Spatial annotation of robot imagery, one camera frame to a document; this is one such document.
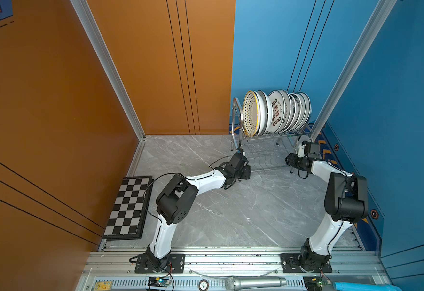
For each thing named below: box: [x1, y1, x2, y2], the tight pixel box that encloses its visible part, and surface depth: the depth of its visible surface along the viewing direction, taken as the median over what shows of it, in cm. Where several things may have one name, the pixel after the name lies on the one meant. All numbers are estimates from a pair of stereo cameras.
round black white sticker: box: [198, 278, 209, 291], surface depth 71 cm
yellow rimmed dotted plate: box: [242, 90, 260, 138], surface depth 88 cm
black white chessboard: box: [102, 175, 155, 241], surface depth 86 cm
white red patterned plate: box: [267, 90, 286, 134], surface depth 82 cm
